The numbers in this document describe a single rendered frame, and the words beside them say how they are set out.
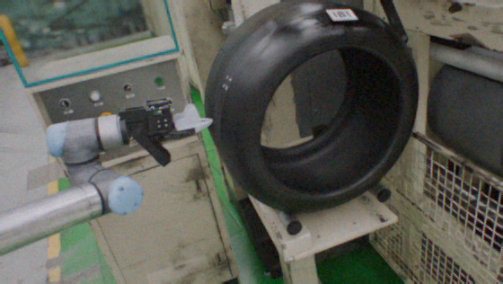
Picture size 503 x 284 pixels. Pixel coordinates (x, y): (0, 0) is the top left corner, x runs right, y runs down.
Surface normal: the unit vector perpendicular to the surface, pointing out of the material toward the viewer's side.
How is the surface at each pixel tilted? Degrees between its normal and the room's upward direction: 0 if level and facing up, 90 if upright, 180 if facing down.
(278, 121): 90
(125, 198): 90
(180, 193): 90
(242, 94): 66
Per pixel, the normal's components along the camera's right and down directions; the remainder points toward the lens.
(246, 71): -0.35, -0.04
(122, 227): 0.32, 0.40
